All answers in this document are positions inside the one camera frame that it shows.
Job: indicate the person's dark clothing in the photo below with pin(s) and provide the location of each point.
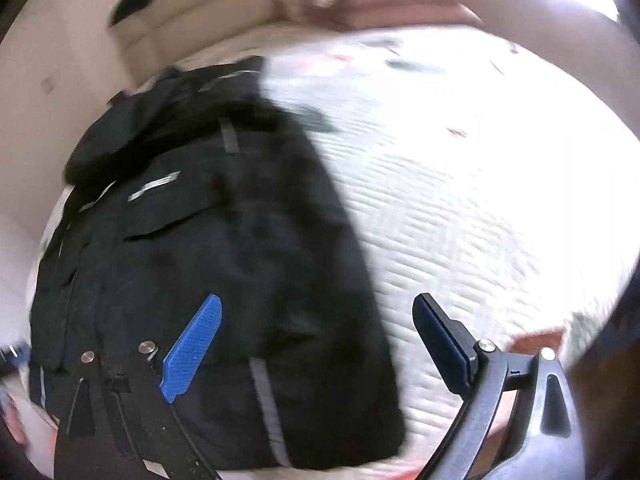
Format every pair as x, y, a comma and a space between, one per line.
610, 385

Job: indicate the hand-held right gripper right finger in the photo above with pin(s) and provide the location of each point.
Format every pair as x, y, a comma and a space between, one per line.
442, 340

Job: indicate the beige padded headboard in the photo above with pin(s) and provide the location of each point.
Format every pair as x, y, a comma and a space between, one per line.
210, 15

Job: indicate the black hooded jacket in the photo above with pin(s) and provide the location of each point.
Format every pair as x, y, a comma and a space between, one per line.
225, 220

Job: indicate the black cloth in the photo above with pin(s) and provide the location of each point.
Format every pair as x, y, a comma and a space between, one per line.
135, 2

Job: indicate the bed with floral sheet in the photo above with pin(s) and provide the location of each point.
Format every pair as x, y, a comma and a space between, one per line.
450, 185

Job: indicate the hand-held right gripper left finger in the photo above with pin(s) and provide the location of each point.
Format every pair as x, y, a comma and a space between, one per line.
192, 347

